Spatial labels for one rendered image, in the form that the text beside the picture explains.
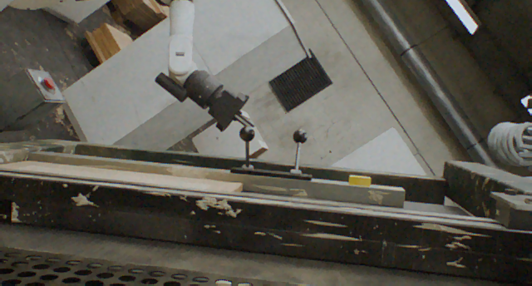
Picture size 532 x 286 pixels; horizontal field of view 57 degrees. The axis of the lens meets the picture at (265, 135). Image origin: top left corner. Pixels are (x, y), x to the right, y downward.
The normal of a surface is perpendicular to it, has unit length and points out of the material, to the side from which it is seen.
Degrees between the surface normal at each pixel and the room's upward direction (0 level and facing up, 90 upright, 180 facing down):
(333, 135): 90
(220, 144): 90
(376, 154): 90
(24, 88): 90
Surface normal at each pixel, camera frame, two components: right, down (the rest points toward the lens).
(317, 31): -0.22, -0.10
